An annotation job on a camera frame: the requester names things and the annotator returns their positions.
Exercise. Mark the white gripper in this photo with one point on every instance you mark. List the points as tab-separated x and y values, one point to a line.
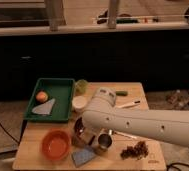
89	136

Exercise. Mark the wooden block eraser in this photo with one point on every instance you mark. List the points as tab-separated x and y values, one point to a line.
78	141

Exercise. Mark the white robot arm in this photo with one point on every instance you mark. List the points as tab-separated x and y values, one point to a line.
170	126

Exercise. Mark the dark red bowl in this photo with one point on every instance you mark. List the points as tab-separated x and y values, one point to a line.
79	127

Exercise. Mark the orange red bowl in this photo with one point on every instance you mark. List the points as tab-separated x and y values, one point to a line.
55	145

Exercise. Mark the small metal cup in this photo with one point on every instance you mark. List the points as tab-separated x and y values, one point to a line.
104	142

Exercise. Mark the blue sponge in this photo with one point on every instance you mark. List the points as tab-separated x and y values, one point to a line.
83	156

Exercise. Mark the white round container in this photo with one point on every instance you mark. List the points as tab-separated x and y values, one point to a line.
79	103

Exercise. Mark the brown dried grape bunch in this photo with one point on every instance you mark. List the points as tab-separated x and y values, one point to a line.
138	151

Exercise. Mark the green chili pepper toy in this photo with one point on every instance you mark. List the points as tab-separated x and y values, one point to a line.
122	93

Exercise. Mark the light green cup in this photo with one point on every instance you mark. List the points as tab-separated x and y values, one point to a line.
81	86

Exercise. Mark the grey folded cloth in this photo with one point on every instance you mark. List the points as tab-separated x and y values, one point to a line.
45	108

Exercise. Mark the green plastic tray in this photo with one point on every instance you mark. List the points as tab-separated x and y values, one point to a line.
57	107

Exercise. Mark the orange peach fruit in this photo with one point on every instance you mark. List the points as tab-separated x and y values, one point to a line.
42	96

